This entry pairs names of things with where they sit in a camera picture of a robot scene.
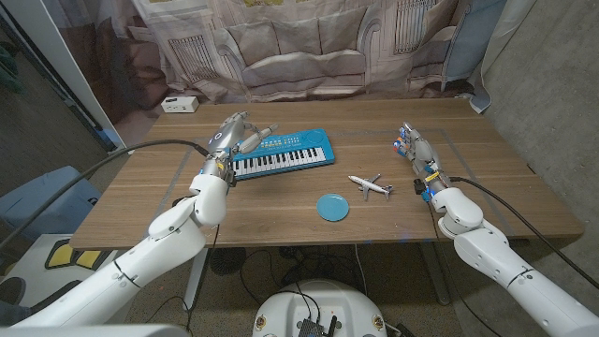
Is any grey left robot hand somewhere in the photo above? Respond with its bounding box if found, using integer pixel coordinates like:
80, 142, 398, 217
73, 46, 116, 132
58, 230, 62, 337
200, 110, 280, 185

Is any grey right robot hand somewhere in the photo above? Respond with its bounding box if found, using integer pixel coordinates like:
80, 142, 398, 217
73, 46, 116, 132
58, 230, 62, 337
392, 122, 452, 200

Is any blue toy piano keyboard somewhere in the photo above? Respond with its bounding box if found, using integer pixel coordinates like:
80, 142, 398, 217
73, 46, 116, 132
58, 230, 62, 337
231, 128, 336, 182

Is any white toy airplane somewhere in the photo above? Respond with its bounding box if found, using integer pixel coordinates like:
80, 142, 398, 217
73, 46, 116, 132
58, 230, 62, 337
347, 173, 394, 201

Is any white power strip box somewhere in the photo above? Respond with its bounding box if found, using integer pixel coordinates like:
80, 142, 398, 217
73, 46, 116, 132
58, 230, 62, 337
160, 95, 200, 114

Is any small blue plate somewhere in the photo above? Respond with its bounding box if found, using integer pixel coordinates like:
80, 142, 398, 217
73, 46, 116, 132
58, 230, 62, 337
315, 193, 351, 223

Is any printed sofa room backdrop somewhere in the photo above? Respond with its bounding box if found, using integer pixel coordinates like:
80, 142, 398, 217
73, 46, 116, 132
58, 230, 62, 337
44, 0, 509, 105

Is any grey table leg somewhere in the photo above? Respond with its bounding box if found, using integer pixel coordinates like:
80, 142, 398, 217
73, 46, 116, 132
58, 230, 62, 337
418, 242, 451, 306

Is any round black floor fan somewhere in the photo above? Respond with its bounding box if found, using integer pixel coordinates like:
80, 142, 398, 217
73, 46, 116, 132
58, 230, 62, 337
209, 246, 247, 276

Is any pale curtain cloth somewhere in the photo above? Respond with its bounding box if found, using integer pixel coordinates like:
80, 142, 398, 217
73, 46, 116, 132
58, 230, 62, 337
470, 0, 537, 114

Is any white table leg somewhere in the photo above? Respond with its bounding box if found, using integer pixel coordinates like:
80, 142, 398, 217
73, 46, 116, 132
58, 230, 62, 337
183, 247, 210, 311

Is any blue plastic bin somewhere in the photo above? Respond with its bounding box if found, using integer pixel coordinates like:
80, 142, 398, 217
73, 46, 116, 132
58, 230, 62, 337
0, 165, 103, 241

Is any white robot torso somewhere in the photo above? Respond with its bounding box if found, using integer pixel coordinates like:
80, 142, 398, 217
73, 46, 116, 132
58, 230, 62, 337
252, 279, 388, 337

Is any dark shoe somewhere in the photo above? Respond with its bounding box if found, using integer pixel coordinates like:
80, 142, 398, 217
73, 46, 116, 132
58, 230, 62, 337
0, 276, 28, 306

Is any person leg in jeans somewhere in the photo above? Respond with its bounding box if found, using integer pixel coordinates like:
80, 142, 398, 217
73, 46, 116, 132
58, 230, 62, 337
0, 301, 32, 328

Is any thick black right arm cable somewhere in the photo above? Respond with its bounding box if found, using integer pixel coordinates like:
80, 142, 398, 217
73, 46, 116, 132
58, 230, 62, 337
448, 176, 599, 290

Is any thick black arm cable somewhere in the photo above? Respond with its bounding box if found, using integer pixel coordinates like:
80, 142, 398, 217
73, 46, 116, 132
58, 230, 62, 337
448, 176, 599, 290
0, 139, 211, 250

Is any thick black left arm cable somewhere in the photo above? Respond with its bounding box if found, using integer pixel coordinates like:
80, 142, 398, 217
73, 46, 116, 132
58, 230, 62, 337
0, 139, 211, 250

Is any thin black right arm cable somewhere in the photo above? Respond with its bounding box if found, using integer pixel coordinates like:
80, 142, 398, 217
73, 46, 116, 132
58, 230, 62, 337
426, 199, 498, 337

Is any black floor cable bundle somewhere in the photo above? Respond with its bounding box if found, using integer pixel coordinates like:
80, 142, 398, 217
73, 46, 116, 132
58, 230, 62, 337
239, 245, 367, 305

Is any white door frame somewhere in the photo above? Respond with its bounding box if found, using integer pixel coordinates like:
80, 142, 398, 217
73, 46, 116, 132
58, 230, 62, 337
0, 0, 137, 155

